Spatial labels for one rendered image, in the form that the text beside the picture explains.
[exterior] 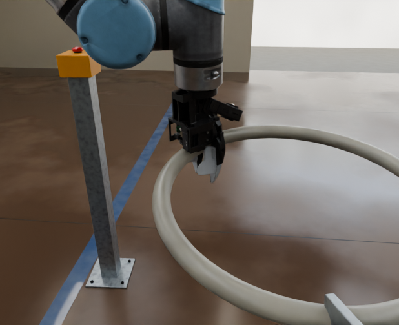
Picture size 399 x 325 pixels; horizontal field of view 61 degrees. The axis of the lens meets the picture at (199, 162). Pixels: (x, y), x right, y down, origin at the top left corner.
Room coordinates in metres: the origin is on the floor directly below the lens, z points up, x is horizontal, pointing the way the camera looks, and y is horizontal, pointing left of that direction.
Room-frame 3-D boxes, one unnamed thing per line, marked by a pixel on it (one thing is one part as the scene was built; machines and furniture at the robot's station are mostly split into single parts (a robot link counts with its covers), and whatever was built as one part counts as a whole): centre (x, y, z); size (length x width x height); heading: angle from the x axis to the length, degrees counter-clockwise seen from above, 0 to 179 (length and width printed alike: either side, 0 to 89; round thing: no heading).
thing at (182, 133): (0.64, 0.01, 1.06); 0.09 x 0.08 x 0.12; 129
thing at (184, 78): (0.64, 0.00, 1.14); 0.10 x 0.09 x 0.05; 40
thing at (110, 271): (1.30, 0.45, 0.54); 0.20 x 0.20 x 1.09; 87
